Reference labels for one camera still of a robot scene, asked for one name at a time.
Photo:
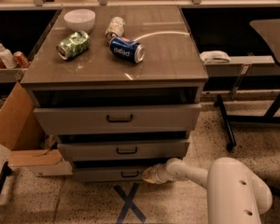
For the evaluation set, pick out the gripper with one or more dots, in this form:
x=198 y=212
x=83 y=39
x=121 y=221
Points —
x=158 y=174

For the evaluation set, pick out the grey bottom drawer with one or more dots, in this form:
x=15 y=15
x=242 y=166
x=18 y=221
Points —
x=106 y=174

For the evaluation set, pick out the grey drawer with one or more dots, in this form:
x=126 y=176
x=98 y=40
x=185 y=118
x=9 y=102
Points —
x=106 y=174
x=130 y=150
x=118 y=119

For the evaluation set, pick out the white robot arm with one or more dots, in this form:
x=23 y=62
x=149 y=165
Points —
x=235 y=195

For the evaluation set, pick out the grey middle drawer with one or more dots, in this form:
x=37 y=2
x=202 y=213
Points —
x=130 y=150

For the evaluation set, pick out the grey top drawer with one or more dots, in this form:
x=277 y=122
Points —
x=118 y=119

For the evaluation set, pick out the grey drawer cabinet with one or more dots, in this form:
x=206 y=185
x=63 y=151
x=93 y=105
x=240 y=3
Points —
x=171 y=73

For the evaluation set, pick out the blue pepsi can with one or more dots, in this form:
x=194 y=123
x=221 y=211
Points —
x=127 y=49

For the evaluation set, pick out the folded white cloth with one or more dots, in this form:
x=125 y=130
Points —
x=215 y=56

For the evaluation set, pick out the brown cardboard box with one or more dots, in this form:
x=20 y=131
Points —
x=21 y=133

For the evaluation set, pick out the pale green soda can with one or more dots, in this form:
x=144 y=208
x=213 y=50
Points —
x=115 y=28

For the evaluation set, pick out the green crushed soda can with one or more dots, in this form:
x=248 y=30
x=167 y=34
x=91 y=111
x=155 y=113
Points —
x=73 y=45

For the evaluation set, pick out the white bowl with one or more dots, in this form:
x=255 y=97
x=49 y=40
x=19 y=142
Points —
x=80 y=19

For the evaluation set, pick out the red can right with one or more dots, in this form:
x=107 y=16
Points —
x=21 y=59

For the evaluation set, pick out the white pump bottle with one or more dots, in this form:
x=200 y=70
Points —
x=7 y=57

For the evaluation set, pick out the black table leg frame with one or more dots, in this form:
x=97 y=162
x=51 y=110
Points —
x=268 y=118

